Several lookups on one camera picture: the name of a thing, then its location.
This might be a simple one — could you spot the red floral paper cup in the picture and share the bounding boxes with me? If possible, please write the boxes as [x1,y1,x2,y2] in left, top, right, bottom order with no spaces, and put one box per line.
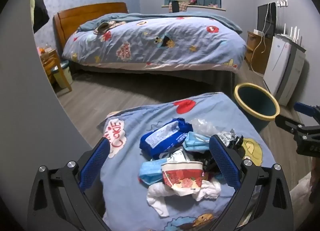
[161,161,203,189]

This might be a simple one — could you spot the wooden bed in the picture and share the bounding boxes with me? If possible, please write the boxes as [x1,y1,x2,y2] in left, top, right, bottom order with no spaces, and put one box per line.
[53,2,237,91]

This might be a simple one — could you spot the dark hanging clothing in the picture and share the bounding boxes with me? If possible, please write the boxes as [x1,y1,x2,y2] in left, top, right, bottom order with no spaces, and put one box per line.
[32,0,50,34]

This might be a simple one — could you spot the white cables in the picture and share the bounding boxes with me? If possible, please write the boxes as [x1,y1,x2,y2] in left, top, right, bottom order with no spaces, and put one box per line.
[250,2,275,62]

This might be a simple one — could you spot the small cream bin green lid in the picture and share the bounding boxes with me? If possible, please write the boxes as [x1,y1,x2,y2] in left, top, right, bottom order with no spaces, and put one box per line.
[51,60,73,89]

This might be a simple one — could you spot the silver foil wrapper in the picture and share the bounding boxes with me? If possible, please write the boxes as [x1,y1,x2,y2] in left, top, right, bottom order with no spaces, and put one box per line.
[216,129,244,150]

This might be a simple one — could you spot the wooden nightstand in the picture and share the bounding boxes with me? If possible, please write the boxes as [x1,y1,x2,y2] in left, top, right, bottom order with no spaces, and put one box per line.
[244,30,273,75]

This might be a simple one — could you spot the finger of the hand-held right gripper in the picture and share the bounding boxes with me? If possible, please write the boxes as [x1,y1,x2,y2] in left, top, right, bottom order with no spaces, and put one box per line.
[293,101,320,119]
[274,113,308,135]

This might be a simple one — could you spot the printed blue cloth cover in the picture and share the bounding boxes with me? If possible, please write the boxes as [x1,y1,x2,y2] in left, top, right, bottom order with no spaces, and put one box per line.
[96,92,277,231]

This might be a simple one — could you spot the brown cloth item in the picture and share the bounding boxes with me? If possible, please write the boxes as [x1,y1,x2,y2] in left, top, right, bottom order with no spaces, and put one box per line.
[94,22,113,34]

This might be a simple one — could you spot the black monitor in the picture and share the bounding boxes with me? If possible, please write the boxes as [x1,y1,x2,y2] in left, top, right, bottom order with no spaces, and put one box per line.
[257,2,277,39]

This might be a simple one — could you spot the wooden side table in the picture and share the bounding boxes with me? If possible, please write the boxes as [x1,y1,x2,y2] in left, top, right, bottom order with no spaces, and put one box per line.
[40,48,73,94]

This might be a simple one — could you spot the clear plastic bag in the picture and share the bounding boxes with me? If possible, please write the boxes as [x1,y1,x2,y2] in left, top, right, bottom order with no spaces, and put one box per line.
[190,117,220,138]

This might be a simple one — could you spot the white air purifier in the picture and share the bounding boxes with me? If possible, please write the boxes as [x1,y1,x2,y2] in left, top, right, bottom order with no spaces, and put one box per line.
[263,33,307,106]

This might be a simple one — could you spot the plaid cloth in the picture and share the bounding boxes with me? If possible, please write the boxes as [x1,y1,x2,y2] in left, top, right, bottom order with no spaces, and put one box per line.
[169,1,190,13]

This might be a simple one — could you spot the teal bin with yellow rim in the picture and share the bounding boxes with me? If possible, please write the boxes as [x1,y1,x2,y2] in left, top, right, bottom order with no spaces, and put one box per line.
[234,83,280,131]

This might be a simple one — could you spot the white tissue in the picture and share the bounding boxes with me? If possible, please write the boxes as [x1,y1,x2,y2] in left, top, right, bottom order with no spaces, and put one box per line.
[146,180,222,218]

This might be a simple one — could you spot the white router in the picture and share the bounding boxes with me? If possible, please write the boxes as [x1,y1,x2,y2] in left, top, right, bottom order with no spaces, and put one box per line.
[282,23,302,45]

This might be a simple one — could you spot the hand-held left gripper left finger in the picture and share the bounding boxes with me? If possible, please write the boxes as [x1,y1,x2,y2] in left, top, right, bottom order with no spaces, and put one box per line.
[27,136,112,231]

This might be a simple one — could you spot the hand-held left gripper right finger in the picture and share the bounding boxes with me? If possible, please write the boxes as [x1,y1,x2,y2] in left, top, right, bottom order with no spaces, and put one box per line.
[209,135,293,231]

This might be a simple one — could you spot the blue wet wipes packet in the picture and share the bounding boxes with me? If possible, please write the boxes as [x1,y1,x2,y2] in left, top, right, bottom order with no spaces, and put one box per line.
[139,118,194,160]

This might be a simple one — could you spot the blue face mask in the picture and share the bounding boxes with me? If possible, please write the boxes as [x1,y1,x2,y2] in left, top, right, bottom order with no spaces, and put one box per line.
[138,159,167,185]
[182,131,212,151]

